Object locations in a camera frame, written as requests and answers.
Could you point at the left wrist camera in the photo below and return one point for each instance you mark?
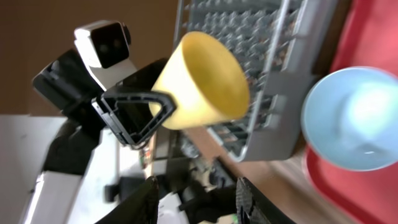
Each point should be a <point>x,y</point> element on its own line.
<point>104,49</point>

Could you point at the light blue small bowl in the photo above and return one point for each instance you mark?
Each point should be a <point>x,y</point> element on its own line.
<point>349,118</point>

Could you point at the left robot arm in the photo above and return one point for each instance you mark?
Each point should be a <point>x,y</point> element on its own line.
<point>70,151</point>

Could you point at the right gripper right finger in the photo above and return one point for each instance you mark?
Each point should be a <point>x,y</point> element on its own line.
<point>253,207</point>

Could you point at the yellow plastic cup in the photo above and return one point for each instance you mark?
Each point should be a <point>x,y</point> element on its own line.
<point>205,81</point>

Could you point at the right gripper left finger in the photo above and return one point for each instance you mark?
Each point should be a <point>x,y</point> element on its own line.
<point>139,208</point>

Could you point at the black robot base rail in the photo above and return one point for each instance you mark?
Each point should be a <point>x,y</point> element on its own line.
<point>183,198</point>

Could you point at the red plastic tray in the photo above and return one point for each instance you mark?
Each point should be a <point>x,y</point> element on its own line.
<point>369,39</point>

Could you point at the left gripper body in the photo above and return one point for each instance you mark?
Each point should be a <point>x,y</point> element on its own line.
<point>72,87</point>

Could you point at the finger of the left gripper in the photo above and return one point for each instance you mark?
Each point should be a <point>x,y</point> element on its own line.
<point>133,115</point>
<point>145,78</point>

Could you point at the grey dishwasher rack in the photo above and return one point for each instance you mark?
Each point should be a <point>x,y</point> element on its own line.
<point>277,44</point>

